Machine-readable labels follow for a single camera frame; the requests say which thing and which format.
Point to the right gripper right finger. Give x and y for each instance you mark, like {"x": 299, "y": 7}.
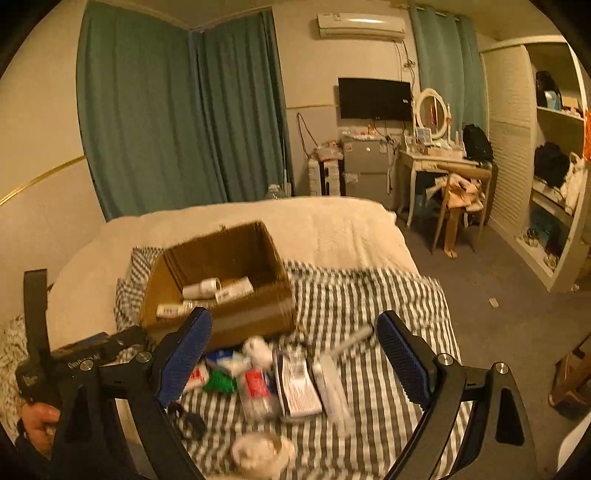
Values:
{"x": 497, "y": 442}

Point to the brown cardboard box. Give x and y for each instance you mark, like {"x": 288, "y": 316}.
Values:
{"x": 245, "y": 250}

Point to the white labelled tube in box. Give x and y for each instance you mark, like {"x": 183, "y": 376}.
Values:
{"x": 234, "y": 290}

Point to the white round bowl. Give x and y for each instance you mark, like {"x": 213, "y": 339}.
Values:
{"x": 262, "y": 455}

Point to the white cylindrical massager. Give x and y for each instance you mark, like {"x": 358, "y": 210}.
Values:
{"x": 359, "y": 336}

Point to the wooden chair with clothes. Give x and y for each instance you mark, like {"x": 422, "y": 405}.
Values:
{"x": 465, "y": 190}

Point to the teal curtain right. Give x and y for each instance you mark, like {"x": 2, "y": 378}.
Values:
{"x": 449, "y": 62}

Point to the white labelled packet in box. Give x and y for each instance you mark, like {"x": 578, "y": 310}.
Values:
{"x": 178, "y": 310}

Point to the black wall television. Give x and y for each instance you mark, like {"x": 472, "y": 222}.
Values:
{"x": 375, "y": 99}

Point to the red white medicine packet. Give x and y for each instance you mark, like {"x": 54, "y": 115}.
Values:
{"x": 198, "y": 378}

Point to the white roll in box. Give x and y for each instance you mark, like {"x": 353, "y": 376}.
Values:
{"x": 203, "y": 290}

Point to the white stacked storage boxes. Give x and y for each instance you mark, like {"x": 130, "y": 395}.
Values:
{"x": 325, "y": 177}

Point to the white air conditioner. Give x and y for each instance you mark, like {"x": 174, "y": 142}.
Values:
{"x": 359, "y": 25}

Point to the black white labelled pouch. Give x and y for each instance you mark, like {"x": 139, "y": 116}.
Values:
{"x": 295, "y": 387}

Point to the wooden stool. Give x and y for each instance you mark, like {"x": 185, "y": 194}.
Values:
{"x": 571, "y": 382}

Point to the white wardrobe shelf unit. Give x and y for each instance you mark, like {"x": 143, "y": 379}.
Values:
{"x": 538, "y": 116}

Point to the black backpack on table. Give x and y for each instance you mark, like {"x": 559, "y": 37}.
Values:
{"x": 477, "y": 145}

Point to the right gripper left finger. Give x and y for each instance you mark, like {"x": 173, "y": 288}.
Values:
{"x": 90, "y": 442}

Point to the teal curtain left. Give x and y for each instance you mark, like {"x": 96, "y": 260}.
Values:
{"x": 171, "y": 118}

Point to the person's left hand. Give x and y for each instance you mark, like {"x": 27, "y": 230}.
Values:
{"x": 39, "y": 421}

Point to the white dressing table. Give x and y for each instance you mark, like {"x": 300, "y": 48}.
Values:
{"x": 413, "y": 164}

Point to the white round vanity mirror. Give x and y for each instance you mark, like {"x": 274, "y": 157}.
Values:
{"x": 432, "y": 112}

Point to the blue white tissue pack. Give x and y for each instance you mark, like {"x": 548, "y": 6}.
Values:
{"x": 229, "y": 362}

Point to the black bag on shelf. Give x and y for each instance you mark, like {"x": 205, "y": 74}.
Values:
{"x": 551, "y": 164}

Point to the grey mini fridge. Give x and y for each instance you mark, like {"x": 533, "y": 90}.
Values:
{"x": 368, "y": 170}

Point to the cream bed blanket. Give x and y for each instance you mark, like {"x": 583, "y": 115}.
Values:
{"x": 330, "y": 232}

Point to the teal curtain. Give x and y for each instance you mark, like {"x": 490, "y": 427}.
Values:
{"x": 171, "y": 118}
{"x": 449, "y": 62}

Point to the green medicine sachet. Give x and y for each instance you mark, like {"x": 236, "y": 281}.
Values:
{"x": 221, "y": 383}

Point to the clear red labelled bottle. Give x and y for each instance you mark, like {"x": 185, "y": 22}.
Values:
{"x": 258, "y": 396}

